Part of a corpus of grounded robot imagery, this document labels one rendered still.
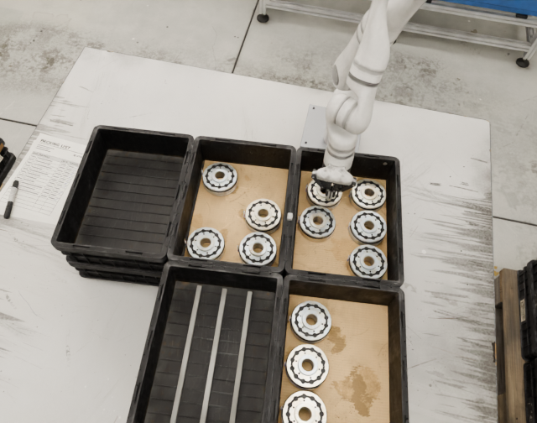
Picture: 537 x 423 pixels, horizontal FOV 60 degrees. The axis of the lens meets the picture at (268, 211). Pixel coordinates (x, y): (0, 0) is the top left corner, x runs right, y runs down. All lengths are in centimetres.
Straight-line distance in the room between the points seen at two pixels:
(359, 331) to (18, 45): 274
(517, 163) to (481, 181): 111
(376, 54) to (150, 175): 77
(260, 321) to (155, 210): 45
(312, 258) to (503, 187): 160
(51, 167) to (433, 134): 134
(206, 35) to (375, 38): 221
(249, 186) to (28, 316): 73
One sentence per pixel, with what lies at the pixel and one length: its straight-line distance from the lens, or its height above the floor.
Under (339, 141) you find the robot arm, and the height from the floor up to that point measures 113.
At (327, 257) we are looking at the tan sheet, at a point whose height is 83.
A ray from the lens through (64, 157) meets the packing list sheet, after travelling 173.
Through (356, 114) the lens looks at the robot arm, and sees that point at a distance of 105.
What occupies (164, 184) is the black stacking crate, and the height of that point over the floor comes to 83.
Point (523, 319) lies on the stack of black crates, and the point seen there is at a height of 18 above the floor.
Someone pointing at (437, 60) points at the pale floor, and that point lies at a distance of 319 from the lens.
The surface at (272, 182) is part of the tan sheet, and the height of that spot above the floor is 83.
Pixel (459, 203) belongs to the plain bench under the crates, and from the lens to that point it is 166.
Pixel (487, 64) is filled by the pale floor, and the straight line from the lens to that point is 330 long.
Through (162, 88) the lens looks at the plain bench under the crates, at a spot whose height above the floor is 70.
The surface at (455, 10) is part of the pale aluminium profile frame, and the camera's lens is 309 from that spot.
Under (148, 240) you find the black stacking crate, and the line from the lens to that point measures 134.
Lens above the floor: 200
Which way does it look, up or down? 61 degrees down
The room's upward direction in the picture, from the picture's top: 4 degrees clockwise
